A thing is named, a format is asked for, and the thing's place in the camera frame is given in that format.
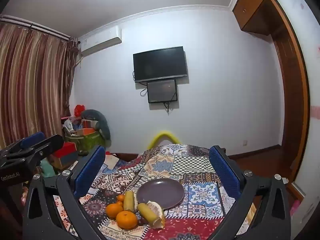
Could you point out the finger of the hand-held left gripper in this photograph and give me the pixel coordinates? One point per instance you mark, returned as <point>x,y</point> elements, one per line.
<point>50,145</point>
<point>32,140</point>

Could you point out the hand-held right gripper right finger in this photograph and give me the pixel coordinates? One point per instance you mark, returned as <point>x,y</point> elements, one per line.
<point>223,172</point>

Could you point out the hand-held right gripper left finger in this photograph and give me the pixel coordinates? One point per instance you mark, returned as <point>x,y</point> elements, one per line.
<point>91,170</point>

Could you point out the banana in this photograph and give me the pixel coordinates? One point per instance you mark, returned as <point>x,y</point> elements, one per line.
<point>147,212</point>
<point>129,201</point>

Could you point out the large orange with sticker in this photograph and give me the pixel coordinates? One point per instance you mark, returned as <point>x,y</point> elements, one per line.
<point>127,220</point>

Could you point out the purple plate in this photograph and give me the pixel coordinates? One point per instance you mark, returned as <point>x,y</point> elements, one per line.
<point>162,192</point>

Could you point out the pomelo piece with rind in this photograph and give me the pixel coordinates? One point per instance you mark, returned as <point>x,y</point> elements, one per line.
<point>157,212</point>

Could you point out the red box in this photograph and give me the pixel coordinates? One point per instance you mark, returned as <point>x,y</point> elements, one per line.
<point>63,150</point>

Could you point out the green storage box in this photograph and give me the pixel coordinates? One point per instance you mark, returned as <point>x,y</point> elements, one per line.
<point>87,142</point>

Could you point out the patchwork printed blanket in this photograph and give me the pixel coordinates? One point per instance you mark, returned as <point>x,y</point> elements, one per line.
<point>200,192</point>

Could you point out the orange cardboard box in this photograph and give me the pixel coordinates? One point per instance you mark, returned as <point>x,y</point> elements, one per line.
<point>88,125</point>

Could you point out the red plastic bag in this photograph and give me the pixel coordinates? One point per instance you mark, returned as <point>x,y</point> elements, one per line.
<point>79,110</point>

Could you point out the grey plush pillow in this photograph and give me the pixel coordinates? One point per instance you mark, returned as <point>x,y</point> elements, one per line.
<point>100,120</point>

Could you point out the striped brown curtain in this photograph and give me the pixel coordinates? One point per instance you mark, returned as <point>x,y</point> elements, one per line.
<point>32,80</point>

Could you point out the small black monitor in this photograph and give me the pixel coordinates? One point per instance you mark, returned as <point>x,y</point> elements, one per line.
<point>162,91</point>

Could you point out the white air conditioner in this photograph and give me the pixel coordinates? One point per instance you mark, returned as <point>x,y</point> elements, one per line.
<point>100,42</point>

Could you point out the wooden framed sliding door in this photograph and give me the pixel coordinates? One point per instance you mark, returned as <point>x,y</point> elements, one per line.
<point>292,80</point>

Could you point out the wooden overhead cabinet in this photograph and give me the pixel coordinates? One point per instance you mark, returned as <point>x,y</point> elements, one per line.
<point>255,5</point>

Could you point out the curtain rail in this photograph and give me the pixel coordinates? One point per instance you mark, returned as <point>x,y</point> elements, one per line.
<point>37,27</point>

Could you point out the black wall television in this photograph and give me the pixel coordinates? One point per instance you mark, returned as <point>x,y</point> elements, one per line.
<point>160,63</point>

